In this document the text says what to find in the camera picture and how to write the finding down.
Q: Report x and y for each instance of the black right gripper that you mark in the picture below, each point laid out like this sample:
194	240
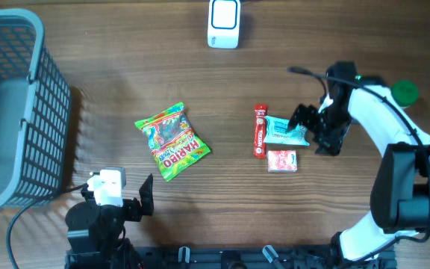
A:
332	141

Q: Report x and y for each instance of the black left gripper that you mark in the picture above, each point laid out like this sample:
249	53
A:
135	211

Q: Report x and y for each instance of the light blue tissue pack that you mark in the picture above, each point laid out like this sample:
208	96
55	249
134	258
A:
277	133

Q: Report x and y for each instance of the red snack packet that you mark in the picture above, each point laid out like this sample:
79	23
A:
282	161

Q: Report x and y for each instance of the green Haribo candy bag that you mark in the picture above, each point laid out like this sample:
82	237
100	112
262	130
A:
172	141

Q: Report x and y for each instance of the small red candy bar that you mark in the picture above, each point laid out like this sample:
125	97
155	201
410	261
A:
260	130

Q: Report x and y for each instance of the green lid plastic jar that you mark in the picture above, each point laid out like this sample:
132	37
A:
405	93

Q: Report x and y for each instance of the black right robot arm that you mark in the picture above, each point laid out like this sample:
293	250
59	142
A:
400	197

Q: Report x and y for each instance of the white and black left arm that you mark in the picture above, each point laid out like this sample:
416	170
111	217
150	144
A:
96	233

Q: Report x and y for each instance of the white barcode scanner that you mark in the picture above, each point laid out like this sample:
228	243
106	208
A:
224	24

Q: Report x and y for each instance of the grey mesh shopping basket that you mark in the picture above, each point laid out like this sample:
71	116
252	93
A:
35	107

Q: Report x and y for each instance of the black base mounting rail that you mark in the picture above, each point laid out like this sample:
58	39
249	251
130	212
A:
298	257

